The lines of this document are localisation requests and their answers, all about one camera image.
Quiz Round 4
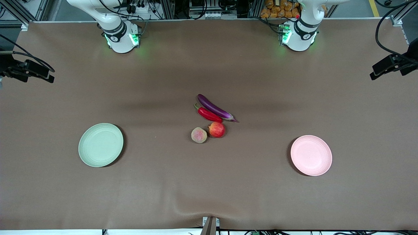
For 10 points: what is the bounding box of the bag of orange snacks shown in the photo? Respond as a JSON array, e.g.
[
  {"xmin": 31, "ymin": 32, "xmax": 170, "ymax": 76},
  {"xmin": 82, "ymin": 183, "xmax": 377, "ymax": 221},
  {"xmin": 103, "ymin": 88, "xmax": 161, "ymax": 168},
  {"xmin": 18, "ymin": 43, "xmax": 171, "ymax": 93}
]
[{"xmin": 260, "ymin": 0, "xmax": 300, "ymax": 19}]

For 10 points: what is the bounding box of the white power strip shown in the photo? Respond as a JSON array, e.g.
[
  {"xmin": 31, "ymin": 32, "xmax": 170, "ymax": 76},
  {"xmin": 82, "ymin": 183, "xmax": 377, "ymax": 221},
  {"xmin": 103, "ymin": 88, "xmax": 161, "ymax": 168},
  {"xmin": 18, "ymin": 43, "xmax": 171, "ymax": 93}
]
[{"xmin": 126, "ymin": 0, "xmax": 162, "ymax": 20}]

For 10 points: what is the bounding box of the white connector strip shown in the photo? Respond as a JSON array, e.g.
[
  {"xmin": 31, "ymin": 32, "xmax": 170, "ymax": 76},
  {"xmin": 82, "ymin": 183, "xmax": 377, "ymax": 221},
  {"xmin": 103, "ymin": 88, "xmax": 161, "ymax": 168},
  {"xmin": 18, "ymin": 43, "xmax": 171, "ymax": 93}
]
[{"xmin": 189, "ymin": 11, "xmax": 229, "ymax": 19}]

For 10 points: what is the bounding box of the red apple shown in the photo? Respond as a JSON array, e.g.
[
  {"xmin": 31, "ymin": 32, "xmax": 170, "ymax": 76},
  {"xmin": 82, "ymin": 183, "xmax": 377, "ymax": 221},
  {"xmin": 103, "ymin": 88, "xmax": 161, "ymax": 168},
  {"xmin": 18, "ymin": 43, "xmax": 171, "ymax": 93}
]
[{"xmin": 209, "ymin": 122, "xmax": 226, "ymax": 138}]

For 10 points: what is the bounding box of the aluminium frame post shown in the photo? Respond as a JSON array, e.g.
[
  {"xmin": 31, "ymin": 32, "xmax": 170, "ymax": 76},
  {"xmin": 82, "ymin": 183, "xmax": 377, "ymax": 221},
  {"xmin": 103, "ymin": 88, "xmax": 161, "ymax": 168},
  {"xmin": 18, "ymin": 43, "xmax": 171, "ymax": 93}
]
[
  {"xmin": 248, "ymin": 0, "xmax": 264, "ymax": 18},
  {"xmin": 0, "ymin": 0, "xmax": 49, "ymax": 31},
  {"xmin": 162, "ymin": 0, "xmax": 175, "ymax": 20},
  {"xmin": 390, "ymin": 0, "xmax": 418, "ymax": 26}
]

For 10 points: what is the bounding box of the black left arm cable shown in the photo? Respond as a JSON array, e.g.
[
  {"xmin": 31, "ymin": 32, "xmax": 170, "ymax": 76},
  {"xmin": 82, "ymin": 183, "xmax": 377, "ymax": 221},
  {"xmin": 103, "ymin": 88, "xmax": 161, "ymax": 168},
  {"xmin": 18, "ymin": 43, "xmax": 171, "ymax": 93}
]
[{"xmin": 375, "ymin": 0, "xmax": 418, "ymax": 63}]

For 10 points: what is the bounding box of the red chili pepper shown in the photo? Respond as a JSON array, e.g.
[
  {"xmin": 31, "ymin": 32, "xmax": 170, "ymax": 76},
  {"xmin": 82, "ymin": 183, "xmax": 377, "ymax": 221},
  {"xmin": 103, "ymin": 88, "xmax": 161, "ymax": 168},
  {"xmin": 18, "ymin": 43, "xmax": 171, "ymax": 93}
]
[{"xmin": 194, "ymin": 103, "xmax": 223, "ymax": 123}]

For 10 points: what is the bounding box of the pink plate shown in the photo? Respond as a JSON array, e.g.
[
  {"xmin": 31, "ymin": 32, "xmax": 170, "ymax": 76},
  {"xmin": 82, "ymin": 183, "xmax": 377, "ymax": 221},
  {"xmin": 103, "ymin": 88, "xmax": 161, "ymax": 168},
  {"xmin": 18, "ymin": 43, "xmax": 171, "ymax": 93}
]
[{"xmin": 290, "ymin": 135, "xmax": 332, "ymax": 176}]

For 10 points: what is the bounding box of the pale green plate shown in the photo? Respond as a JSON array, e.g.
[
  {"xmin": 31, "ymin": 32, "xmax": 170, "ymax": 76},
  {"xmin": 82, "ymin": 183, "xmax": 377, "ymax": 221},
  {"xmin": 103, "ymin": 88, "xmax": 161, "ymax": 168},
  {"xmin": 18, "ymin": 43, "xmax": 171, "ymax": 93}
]
[{"xmin": 78, "ymin": 123, "xmax": 124, "ymax": 167}]

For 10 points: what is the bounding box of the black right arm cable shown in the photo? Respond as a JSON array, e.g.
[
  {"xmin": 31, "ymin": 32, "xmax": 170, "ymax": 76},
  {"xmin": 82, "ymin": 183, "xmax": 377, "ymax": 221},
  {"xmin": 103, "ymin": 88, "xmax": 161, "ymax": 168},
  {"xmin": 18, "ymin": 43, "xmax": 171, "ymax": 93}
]
[{"xmin": 0, "ymin": 34, "xmax": 55, "ymax": 73}]

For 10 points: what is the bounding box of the purple eggplant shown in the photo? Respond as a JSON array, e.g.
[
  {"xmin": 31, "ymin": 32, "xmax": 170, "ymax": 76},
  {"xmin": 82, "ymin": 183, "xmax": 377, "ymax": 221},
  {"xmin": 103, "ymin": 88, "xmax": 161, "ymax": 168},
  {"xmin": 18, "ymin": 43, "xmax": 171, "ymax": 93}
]
[{"xmin": 197, "ymin": 94, "xmax": 239, "ymax": 123}]

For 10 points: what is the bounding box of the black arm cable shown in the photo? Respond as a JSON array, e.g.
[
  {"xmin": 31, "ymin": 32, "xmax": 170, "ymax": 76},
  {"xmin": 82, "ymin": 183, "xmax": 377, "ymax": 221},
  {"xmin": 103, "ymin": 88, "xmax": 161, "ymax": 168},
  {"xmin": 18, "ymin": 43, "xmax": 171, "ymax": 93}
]
[
  {"xmin": 375, "ymin": 0, "xmax": 418, "ymax": 63},
  {"xmin": 0, "ymin": 34, "xmax": 55, "ymax": 73}
]

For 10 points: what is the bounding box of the pale pink peach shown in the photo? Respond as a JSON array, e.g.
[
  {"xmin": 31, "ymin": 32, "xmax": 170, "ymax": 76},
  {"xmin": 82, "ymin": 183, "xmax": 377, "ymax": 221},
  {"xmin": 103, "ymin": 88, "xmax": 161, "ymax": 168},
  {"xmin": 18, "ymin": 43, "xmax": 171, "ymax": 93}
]
[{"xmin": 191, "ymin": 127, "xmax": 208, "ymax": 143}]

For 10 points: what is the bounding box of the brown table cloth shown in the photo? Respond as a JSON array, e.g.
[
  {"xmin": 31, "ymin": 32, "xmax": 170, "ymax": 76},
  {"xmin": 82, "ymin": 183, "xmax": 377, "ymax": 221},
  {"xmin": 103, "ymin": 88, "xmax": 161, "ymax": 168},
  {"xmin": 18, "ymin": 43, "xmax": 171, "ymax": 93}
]
[{"xmin": 0, "ymin": 18, "xmax": 418, "ymax": 230}]

